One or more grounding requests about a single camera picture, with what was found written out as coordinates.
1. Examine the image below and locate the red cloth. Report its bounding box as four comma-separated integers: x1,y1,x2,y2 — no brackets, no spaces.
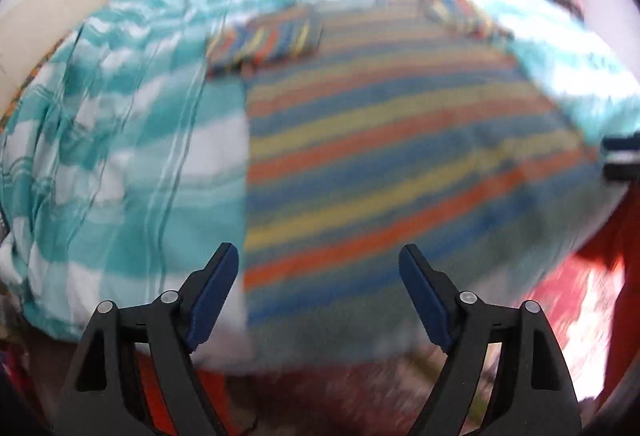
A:
525,181,640,412

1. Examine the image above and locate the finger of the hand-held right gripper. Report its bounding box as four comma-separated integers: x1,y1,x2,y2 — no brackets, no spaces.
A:
603,160,640,184
601,132,640,154

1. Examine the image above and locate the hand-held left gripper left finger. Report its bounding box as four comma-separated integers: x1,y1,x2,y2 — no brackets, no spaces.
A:
54,243,240,436

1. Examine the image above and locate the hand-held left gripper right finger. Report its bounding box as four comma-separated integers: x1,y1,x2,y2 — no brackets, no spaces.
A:
398,243,583,436

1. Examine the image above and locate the striped knit sweater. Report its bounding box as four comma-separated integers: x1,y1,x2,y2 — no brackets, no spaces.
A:
206,0,608,367

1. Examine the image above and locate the teal checked bed blanket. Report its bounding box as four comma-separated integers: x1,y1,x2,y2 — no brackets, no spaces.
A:
0,0,640,369

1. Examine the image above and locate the beige headboard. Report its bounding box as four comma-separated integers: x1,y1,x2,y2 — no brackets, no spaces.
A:
0,0,147,109

